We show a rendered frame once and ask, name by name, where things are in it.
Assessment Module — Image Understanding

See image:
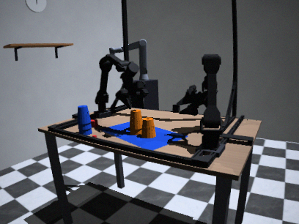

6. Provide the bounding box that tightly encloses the orange cup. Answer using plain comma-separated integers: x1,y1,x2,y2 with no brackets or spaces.
130,128,142,135
141,118,156,138
130,110,143,130

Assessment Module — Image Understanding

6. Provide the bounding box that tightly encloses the blue cup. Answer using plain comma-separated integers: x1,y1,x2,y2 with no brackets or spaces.
79,128,92,135
78,123,92,130
78,105,91,124

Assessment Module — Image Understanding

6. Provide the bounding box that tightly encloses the blue flat mat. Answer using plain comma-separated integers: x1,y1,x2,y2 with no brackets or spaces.
100,122,188,150

